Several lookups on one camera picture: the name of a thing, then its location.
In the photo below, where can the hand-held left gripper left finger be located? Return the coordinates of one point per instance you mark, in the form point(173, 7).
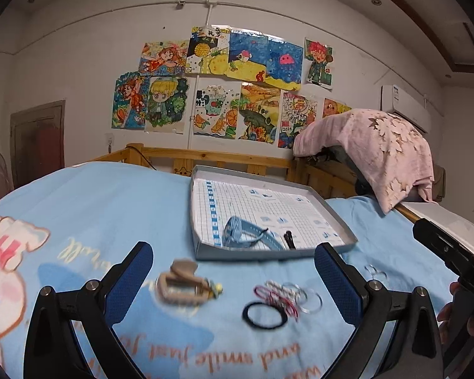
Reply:
point(131, 278)

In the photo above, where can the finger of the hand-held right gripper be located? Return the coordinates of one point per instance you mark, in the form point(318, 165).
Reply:
point(438, 244)

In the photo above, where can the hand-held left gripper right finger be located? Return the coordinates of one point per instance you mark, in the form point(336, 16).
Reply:
point(335, 282)

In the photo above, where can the beige hair claw clip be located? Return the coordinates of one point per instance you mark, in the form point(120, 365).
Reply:
point(181, 286)

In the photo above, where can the grey cardboard tray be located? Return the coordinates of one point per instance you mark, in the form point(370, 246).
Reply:
point(260, 209)

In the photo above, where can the person's right hand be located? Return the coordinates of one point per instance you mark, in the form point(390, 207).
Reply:
point(444, 318)

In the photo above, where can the white board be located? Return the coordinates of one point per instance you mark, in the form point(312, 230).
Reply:
point(442, 217)

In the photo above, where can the small black clip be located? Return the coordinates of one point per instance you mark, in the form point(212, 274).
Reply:
point(289, 240)

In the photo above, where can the light blue printed blanket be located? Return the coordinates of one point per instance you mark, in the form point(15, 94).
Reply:
point(102, 209)

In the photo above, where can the pink floral towel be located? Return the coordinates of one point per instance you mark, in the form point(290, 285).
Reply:
point(379, 154)

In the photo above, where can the white air conditioner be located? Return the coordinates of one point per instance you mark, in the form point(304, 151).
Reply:
point(405, 104)

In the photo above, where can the brown door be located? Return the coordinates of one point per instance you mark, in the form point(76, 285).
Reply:
point(37, 142)

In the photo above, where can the white wall socket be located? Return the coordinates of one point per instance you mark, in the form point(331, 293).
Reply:
point(109, 139)

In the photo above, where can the wooden bed frame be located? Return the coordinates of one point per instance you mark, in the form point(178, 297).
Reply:
point(229, 158)

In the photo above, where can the group of colourful wall drawings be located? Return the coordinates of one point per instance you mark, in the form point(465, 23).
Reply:
point(221, 87)

